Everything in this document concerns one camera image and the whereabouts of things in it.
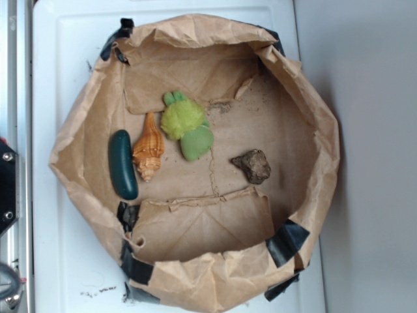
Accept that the dark green plastic pickle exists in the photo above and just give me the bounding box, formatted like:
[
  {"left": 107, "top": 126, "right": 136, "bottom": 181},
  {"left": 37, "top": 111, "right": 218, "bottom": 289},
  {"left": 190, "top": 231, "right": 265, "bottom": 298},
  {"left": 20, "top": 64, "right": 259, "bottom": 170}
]
[{"left": 108, "top": 130, "right": 139, "bottom": 200}]

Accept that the brown paper bag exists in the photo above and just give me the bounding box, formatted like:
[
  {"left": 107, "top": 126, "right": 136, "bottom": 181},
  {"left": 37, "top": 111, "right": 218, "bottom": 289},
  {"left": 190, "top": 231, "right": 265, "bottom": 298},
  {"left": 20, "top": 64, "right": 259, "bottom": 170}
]
[{"left": 50, "top": 14, "right": 340, "bottom": 312}]

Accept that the green fuzzy plush toy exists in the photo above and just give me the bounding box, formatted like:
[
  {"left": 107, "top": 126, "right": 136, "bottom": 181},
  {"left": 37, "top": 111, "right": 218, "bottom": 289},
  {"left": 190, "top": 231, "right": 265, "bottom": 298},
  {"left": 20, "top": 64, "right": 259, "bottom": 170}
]
[{"left": 161, "top": 91, "right": 214, "bottom": 162}]

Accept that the brown rock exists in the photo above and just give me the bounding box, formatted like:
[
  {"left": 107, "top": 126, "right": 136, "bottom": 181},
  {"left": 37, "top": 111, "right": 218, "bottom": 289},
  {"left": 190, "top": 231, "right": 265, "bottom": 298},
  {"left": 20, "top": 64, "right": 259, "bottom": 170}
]
[{"left": 231, "top": 149, "right": 271, "bottom": 185}]

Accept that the orange conch seashell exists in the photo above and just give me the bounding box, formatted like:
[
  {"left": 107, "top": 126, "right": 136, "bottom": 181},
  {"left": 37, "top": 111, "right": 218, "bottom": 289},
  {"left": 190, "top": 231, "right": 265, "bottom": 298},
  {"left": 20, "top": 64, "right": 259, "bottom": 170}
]
[{"left": 133, "top": 112, "right": 165, "bottom": 182}]

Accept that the white plastic tray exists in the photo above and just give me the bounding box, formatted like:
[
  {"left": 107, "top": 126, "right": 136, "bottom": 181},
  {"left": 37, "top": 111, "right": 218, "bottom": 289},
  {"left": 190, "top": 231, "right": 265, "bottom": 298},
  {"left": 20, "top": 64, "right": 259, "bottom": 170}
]
[{"left": 31, "top": 0, "right": 328, "bottom": 313}]

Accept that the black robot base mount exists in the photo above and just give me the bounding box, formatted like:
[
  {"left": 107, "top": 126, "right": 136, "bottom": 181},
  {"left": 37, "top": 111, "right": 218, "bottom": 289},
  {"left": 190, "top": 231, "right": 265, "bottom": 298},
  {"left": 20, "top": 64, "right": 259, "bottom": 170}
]
[{"left": 0, "top": 137, "right": 20, "bottom": 237}]

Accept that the silver aluminium frame rail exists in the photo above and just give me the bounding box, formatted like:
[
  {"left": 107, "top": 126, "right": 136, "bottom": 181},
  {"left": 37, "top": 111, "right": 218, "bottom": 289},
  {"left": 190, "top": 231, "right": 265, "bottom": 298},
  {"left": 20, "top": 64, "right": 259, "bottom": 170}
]
[{"left": 1, "top": 1, "right": 35, "bottom": 312}]

